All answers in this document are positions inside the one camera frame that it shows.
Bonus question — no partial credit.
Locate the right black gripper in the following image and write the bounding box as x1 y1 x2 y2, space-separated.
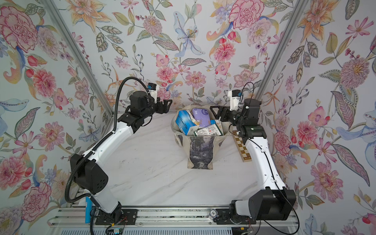
212 106 248 130

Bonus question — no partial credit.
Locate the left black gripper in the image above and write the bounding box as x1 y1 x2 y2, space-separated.
138 98 171 120

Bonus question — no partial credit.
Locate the green white tissue box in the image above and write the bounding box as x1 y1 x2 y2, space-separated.
194 123 223 136

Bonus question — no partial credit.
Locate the purple tissue pack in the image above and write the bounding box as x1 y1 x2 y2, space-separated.
192 108 211 128

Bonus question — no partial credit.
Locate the blue tissue pack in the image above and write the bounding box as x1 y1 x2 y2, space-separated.
175 110 199 136

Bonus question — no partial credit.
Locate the beige canvas bag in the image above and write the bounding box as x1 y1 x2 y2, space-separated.
171 105 232 170

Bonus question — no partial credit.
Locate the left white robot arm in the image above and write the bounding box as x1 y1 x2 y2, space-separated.
64 91 172 214

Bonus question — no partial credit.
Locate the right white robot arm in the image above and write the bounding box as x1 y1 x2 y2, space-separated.
210 99 296 221

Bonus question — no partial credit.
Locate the wooden chessboard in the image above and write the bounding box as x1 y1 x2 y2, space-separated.
232 130 252 162

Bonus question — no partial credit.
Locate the blue microphone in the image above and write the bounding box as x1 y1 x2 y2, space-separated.
85 197 93 224

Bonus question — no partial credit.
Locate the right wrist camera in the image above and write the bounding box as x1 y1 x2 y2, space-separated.
228 90 242 111

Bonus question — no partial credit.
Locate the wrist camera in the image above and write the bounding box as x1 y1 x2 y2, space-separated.
147 82 159 103
228 90 242 111

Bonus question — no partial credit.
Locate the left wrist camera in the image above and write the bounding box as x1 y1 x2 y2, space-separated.
147 82 159 103

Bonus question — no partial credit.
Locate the aluminium corner post right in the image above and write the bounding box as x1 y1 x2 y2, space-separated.
255 1 307 101

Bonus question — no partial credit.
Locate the aluminium corner post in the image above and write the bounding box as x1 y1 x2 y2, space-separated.
41 0 114 117
255 1 307 101

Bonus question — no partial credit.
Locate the metal base rail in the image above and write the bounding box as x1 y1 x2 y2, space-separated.
47 206 302 235

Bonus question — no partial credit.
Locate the aluminium corner post left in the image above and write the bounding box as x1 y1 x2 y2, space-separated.
41 0 114 117

